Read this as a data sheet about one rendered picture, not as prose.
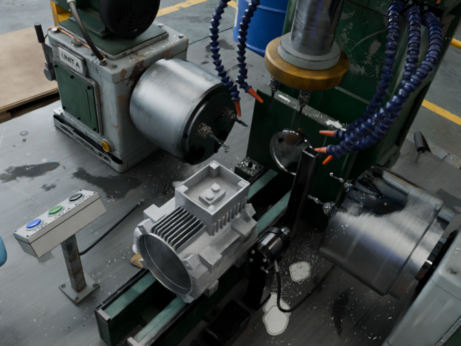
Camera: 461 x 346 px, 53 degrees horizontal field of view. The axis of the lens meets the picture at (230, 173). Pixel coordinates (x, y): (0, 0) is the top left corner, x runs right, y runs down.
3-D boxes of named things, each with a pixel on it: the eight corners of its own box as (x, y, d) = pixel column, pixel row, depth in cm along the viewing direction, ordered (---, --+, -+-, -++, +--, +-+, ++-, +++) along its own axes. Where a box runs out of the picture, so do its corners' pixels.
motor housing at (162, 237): (194, 216, 116) (197, 161, 103) (253, 259, 108) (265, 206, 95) (134, 264, 104) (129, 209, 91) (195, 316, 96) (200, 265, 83)
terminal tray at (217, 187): (210, 182, 104) (213, 158, 99) (247, 207, 99) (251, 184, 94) (173, 211, 97) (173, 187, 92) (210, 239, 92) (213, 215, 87)
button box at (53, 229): (91, 207, 104) (81, 187, 102) (108, 211, 99) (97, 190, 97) (23, 252, 94) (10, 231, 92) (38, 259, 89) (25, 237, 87)
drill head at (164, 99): (159, 95, 153) (158, 24, 135) (245, 146, 138) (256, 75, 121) (99, 127, 138) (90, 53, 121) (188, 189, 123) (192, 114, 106)
